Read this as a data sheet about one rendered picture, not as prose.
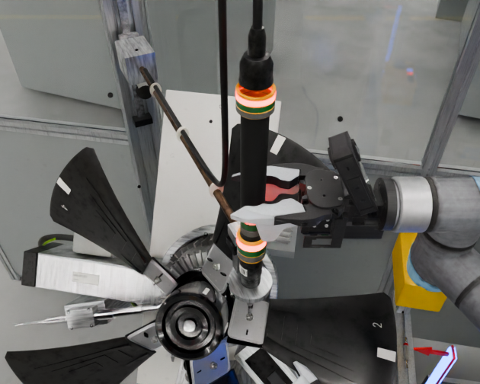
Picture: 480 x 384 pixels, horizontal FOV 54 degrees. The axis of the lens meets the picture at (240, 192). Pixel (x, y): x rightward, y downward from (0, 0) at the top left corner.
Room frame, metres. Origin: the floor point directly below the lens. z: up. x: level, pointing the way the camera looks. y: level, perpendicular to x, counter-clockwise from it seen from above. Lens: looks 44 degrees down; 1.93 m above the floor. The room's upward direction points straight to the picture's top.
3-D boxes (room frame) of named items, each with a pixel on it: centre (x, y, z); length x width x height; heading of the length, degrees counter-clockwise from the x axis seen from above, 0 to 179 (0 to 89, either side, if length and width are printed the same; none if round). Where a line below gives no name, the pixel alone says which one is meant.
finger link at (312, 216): (0.41, -0.08, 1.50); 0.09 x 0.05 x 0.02; 106
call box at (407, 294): (0.66, -0.42, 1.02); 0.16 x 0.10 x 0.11; 170
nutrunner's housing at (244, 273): (0.44, -0.02, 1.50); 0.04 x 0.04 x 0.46
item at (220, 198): (0.72, 0.11, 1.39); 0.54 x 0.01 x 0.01; 25
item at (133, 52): (1.01, 0.24, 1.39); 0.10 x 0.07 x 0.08; 25
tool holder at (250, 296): (0.45, -0.01, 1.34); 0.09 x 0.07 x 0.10; 25
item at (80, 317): (0.51, 0.32, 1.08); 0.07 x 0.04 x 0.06; 90
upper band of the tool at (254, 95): (0.44, -0.02, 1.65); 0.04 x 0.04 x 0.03
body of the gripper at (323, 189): (0.44, -0.14, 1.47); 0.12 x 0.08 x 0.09; 90
